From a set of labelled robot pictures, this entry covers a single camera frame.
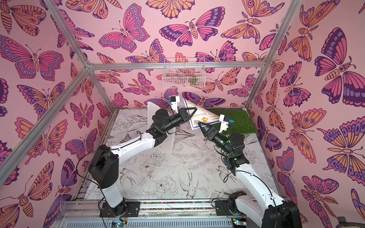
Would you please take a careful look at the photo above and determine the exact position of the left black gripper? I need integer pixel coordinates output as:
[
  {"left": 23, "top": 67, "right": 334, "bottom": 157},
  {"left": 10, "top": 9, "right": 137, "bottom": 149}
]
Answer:
[{"left": 161, "top": 109, "right": 196, "bottom": 135}]

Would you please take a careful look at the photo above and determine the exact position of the laminated dim sum menu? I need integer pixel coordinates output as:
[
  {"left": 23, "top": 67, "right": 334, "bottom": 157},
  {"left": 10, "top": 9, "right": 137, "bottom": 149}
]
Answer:
[{"left": 183, "top": 99, "right": 220, "bottom": 130}]

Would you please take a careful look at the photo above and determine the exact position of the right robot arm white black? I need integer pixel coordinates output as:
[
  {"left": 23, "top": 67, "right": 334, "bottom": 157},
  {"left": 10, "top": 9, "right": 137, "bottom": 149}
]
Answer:
[{"left": 198, "top": 122, "right": 302, "bottom": 228}]

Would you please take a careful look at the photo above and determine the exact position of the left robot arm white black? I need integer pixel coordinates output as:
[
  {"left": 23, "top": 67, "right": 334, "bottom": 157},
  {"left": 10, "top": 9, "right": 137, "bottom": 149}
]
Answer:
[{"left": 88, "top": 107, "right": 197, "bottom": 211}]

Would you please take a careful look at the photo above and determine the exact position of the white cutting board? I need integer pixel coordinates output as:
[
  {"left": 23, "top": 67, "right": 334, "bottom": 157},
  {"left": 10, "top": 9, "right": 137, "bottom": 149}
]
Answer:
[{"left": 147, "top": 102, "right": 176, "bottom": 153}]

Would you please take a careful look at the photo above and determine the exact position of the green artificial grass mat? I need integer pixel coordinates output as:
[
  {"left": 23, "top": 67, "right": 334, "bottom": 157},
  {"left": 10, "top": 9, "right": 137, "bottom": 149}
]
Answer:
[{"left": 208, "top": 108, "right": 257, "bottom": 135}]

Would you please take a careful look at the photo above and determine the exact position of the right small circuit board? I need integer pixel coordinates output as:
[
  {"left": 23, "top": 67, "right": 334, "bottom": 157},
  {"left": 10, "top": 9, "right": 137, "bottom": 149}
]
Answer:
[{"left": 232, "top": 218, "right": 247, "bottom": 228}]

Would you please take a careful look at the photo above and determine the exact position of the small green circuit board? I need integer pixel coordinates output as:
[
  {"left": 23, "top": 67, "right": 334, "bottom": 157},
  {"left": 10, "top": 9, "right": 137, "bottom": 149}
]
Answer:
[{"left": 110, "top": 220, "right": 127, "bottom": 228}]

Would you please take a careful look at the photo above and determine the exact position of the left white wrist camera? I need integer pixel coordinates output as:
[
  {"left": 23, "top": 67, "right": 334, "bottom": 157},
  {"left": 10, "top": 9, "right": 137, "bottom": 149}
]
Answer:
[{"left": 168, "top": 96, "right": 180, "bottom": 113}]

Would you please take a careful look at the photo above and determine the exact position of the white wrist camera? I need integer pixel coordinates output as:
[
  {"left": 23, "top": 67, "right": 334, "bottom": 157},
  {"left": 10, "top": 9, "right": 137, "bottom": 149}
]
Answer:
[
  {"left": 168, "top": 96, "right": 180, "bottom": 113},
  {"left": 219, "top": 114, "right": 234, "bottom": 133}
]

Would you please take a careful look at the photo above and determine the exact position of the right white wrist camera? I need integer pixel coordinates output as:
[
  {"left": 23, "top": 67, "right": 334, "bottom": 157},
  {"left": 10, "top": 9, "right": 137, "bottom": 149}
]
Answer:
[{"left": 219, "top": 114, "right": 234, "bottom": 133}]

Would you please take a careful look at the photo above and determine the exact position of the white wire rack basket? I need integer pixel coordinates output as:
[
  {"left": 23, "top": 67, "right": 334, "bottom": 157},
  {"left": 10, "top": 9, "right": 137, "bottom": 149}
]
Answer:
[{"left": 161, "top": 57, "right": 206, "bottom": 89}]

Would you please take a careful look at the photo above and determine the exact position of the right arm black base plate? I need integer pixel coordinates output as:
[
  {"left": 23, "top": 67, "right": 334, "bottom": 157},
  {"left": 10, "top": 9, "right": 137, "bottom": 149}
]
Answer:
[{"left": 212, "top": 200, "right": 246, "bottom": 217}]

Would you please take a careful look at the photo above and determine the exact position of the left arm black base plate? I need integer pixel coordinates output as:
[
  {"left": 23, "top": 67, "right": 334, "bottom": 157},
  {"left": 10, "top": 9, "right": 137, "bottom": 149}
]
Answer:
[{"left": 99, "top": 201, "right": 141, "bottom": 218}]

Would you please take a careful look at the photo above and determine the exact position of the aluminium cage frame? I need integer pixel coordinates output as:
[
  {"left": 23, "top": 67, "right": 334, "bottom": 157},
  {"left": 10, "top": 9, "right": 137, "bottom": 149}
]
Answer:
[{"left": 0, "top": 0, "right": 303, "bottom": 228}]

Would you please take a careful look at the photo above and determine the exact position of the aluminium front rail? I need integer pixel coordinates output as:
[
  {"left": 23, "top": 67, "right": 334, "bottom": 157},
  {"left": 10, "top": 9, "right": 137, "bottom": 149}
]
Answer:
[{"left": 54, "top": 199, "right": 259, "bottom": 228}]

